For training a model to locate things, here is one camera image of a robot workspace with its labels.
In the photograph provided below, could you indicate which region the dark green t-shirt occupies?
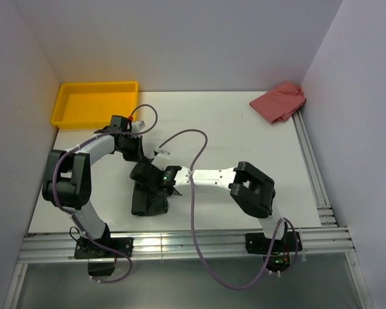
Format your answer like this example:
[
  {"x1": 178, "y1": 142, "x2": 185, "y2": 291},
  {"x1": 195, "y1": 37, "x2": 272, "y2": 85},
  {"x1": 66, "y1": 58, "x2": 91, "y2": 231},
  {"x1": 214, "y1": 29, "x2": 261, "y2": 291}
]
[{"x1": 130, "y1": 154, "x2": 170, "y2": 218}]

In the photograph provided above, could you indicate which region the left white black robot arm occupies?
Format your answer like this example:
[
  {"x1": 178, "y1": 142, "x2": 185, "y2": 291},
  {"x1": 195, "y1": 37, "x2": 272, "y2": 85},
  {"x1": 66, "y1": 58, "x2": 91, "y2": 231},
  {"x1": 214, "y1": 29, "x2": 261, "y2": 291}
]
[{"x1": 42, "y1": 115, "x2": 148, "y2": 257}]

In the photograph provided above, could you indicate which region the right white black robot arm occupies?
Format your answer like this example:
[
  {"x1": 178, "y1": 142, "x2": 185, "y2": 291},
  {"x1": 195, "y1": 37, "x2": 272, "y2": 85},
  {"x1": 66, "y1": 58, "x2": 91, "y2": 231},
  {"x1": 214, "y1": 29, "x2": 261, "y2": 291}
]
[{"x1": 130, "y1": 162, "x2": 288, "y2": 251}]

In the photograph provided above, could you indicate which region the yellow plastic tray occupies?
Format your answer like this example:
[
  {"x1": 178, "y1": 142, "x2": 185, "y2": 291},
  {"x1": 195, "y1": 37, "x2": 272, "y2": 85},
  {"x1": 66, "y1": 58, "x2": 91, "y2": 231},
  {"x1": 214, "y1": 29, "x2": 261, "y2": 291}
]
[{"x1": 50, "y1": 81, "x2": 139, "y2": 129}]

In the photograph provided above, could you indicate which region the folded pink t-shirt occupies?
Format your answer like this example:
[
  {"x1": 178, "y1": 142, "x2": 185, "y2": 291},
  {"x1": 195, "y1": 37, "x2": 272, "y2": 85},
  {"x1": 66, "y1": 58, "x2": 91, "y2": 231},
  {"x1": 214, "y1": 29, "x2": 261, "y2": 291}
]
[{"x1": 249, "y1": 82, "x2": 306, "y2": 124}]

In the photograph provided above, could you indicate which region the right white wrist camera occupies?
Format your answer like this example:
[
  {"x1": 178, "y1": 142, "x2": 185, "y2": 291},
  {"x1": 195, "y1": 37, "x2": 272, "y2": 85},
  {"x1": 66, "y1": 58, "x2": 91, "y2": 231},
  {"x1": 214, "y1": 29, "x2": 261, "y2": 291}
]
[{"x1": 151, "y1": 148, "x2": 171, "y2": 171}]

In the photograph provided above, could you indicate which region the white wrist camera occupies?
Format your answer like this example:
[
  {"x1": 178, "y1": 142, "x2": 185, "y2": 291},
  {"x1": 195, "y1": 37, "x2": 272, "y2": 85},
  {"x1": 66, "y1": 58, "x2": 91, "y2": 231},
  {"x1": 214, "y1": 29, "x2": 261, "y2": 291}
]
[
  {"x1": 131, "y1": 120, "x2": 146, "y2": 133},
  {"x1": 151, "y1": 148, "x2": 171, "y2": 171}
]

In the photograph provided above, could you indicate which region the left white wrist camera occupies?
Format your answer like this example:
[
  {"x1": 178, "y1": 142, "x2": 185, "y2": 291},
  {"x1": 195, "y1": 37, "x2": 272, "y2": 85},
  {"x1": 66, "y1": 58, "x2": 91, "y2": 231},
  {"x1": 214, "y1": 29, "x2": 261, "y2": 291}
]
[{"x1": 131, "y1": 120, "x2": 146, "y2": 133}]

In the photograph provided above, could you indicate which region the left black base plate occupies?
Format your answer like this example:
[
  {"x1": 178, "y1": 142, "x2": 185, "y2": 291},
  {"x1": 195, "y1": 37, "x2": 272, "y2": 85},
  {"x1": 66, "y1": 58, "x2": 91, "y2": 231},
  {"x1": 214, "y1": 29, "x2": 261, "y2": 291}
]
[{"x1": 74, "y1": 237, "x2": 134, "y2": 259}]

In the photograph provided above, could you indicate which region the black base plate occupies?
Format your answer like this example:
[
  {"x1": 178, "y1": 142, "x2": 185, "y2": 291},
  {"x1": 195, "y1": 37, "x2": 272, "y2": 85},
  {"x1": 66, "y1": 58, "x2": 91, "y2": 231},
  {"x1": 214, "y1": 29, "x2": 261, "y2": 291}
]
[
  {"x1": 244, "y1": 231, "x2": 303, "y2": 255},
  {"x1": 74, "y1": 237, "x2": 134, "y2": 259}
]

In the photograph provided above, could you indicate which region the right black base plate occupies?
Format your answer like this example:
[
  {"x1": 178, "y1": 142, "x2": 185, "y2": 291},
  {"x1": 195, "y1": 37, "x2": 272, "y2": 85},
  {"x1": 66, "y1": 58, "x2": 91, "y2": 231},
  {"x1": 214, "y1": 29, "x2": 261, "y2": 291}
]
[{"x1": 244, "y1": 231, "x2": 303, "y2": 255}]

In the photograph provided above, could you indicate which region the right side aluminium rail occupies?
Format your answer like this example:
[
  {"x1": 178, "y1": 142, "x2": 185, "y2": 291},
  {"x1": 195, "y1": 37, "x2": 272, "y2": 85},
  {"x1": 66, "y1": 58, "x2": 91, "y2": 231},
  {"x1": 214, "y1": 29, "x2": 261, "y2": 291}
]
[{"x1": 292, "y1": 111, "x2": 338, "y2": 227}]

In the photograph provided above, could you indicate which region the front aluminium rail frame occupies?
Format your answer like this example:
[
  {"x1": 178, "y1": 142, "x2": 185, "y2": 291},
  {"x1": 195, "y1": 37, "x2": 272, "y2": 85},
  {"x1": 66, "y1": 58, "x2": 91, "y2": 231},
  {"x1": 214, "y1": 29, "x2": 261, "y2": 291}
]
[{"x1": 4, "y1": 225, "x2": 374, "y2": 308}]

